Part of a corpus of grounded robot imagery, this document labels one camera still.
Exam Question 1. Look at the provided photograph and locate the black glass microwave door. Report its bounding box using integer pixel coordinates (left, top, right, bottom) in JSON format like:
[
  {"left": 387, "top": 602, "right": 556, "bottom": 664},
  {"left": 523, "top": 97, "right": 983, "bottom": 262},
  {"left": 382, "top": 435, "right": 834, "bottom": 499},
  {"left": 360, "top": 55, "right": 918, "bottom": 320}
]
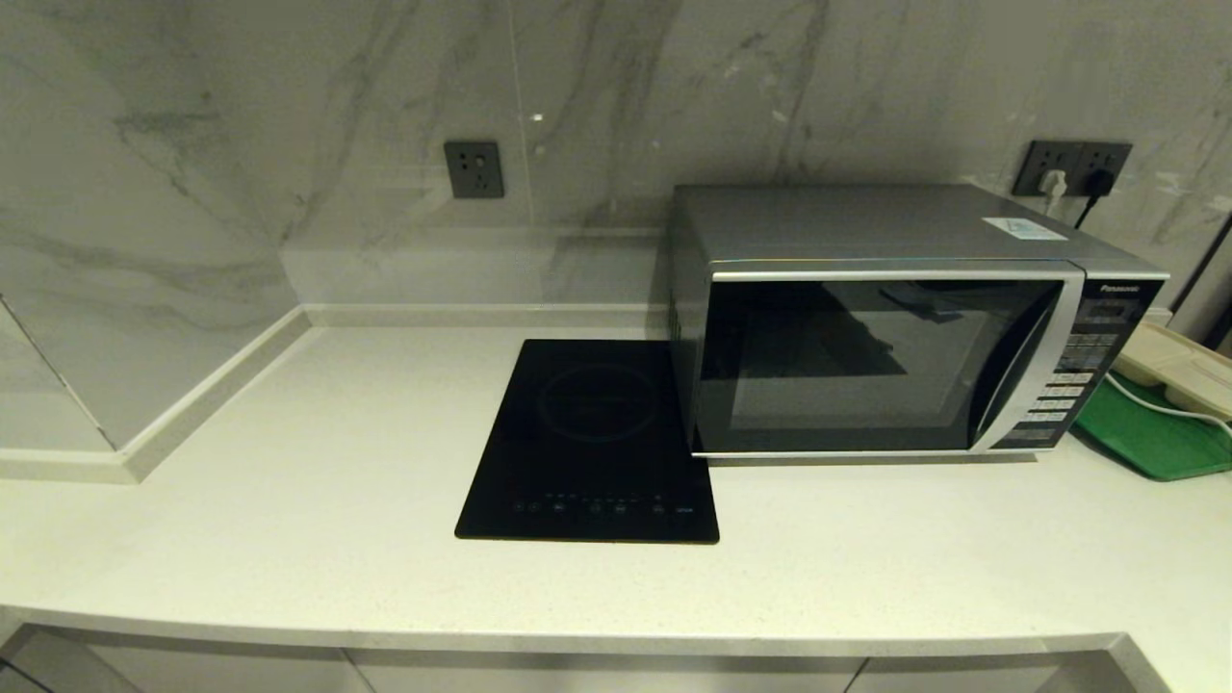
[{"left": 691, "top": 260, "right": 1087, "bottom": 459}]

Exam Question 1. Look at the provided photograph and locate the silver microwave oven body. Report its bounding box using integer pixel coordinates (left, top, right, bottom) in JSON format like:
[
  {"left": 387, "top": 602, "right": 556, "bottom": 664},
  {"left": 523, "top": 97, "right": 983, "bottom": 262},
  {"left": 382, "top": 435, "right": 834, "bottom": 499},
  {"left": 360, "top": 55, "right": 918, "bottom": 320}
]
[{"left": 669, "top": 183, "right": 1171, "bottom": 465}]

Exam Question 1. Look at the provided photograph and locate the black induction cooktop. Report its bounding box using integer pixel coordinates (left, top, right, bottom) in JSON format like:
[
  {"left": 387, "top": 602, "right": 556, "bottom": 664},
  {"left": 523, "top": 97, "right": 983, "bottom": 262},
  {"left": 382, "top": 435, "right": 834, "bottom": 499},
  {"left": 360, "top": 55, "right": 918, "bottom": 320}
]
[{"left": 454, "top": 338, "right": 721, "bottom": 546}]

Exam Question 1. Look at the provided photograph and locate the white sticker label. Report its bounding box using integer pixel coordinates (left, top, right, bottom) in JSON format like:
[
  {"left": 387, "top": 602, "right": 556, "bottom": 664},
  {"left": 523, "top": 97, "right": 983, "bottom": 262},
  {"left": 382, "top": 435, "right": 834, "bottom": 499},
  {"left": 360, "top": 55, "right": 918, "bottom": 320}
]
[{"left": 982, "top": 217, "right": 1069, "bottom": 242}]

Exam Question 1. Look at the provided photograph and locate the green plastic tray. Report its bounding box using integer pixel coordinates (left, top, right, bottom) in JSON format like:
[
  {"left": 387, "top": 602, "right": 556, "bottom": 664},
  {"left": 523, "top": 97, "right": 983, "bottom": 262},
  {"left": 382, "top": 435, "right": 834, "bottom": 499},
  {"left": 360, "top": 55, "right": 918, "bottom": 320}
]
[{"left": 1073, "top": 373, "right": 1232, "bottom": 482}]

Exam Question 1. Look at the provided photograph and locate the beige power strip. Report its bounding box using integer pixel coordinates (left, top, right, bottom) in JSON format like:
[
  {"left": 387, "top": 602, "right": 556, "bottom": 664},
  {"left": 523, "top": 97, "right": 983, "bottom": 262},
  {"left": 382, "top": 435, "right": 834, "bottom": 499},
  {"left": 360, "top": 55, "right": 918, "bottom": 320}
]
[{"left": 1115, "top": 322, "right": 1232, "bottom": 421}]

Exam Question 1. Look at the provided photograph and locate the grey single wall socket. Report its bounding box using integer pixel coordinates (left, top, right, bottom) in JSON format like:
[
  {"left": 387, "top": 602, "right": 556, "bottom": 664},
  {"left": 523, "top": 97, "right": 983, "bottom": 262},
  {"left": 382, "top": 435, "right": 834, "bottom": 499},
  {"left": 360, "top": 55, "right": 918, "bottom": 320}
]
[{"left": 444, "top": 141, "right": 505, "bottom": 199}]

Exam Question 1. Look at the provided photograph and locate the grey double wall socket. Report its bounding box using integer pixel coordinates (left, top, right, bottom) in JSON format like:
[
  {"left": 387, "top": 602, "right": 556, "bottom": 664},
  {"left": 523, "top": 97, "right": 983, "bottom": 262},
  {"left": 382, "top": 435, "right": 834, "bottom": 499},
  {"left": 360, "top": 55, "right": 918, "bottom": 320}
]
[{"left": 1013, "top": 141, "right": 1134, "bottom": 197}]

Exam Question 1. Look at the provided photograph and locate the black plug with cable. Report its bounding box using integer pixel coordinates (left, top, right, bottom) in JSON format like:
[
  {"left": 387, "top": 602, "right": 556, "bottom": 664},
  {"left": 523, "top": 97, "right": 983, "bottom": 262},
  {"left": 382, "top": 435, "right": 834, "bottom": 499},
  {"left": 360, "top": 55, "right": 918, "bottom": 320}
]
[{"left": 1074, "top": 169, "right": 1117, "bottom": 230}]

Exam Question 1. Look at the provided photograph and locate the white power cable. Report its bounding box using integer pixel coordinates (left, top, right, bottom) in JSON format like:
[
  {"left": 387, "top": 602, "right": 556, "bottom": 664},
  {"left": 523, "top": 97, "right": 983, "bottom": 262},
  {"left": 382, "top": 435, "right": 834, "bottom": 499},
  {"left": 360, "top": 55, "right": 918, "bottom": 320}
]
[{"left": 1105, "top": 372, "right": 1232, "bottom": 424}]

